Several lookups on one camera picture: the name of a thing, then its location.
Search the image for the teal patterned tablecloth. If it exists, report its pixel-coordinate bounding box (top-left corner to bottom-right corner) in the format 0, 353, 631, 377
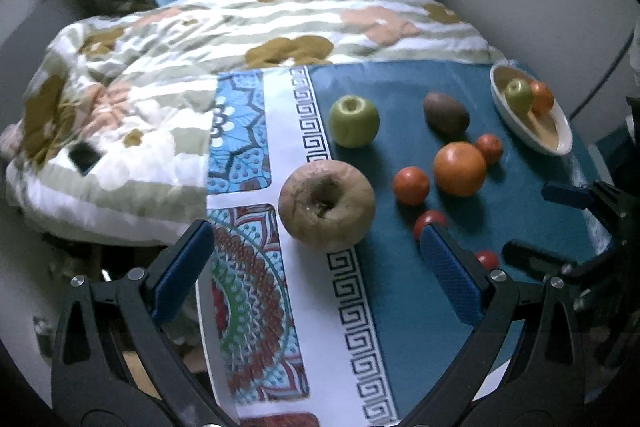
197, 59, 613, 427

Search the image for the floral striped duvet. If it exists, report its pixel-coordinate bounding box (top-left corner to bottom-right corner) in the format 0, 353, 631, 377
0, 0, 506, 248

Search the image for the medium orange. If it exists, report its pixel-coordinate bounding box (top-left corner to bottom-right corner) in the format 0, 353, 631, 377
529, 81, 555, 116

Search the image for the small green apple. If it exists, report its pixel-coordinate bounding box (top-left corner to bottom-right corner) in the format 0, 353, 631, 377
503, 78, 535, 114

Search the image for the small black rectangular object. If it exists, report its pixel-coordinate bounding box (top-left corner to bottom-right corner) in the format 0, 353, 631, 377
66, 143, 100, 174

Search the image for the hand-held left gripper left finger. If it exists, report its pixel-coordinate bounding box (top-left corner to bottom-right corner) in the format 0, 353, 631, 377
50, 219, 236, 427

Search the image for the white bowl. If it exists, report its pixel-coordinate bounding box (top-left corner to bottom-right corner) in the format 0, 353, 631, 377
489, 63, 573, 156

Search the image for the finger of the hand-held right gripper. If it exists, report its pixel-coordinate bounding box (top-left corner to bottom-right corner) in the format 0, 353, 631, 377
542, 181, 626, 238
501, 238, 616, 280

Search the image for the large beige wrinkled apple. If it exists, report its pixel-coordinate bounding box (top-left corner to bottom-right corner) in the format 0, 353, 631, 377
278, 159, 377, 252

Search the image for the large orange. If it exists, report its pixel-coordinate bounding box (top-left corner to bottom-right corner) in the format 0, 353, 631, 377
433, 142, 488, 198

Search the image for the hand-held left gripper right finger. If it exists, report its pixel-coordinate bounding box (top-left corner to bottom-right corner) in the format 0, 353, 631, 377
400, 224, 601, 427

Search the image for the brown kiwi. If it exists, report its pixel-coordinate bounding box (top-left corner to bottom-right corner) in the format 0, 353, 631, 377
423, 92, 471, 135

